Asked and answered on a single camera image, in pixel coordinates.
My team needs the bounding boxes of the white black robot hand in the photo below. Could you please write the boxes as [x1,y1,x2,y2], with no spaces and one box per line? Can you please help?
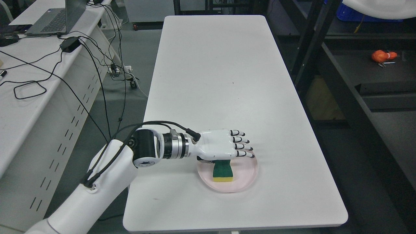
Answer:
[187,129,255,162]

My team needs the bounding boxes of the green yellow sponge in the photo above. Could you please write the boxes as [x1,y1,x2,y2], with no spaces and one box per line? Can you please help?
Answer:
[213,160,234,182]

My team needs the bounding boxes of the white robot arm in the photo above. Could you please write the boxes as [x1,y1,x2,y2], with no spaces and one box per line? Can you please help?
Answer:
[26,128,201,234]

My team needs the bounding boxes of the black metal shelf rack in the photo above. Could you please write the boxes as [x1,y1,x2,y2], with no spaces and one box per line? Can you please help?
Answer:
[266,0,415,234]

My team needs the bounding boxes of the pink round plate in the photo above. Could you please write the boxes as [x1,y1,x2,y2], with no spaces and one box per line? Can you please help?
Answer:
[197,157,258,193]

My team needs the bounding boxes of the white long table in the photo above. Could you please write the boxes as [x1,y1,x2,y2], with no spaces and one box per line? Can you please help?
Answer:
[123,15,349,233]

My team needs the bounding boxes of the white power strip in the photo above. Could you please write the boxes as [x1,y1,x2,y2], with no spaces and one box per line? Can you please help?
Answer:
[108,65,133,77]

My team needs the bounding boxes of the black power adapter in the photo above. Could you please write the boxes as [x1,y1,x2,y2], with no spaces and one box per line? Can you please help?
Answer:
[59,36,81,53]

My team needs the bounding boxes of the white side desk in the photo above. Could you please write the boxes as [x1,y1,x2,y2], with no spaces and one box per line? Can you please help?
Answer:
[0,0,119,234]

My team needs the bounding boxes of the orange toy object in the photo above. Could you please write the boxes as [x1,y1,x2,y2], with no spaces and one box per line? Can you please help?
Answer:
[371,49,397,63]

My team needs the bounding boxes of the grey laptop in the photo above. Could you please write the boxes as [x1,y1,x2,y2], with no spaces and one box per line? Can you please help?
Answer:
[25,0,88,36]

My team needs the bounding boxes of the black computer mouse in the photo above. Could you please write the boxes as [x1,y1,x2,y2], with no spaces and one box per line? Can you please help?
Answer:
[0,33,20,47]

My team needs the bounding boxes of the black looped cable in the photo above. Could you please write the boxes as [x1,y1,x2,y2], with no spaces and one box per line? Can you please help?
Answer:
[0,49,62,100]

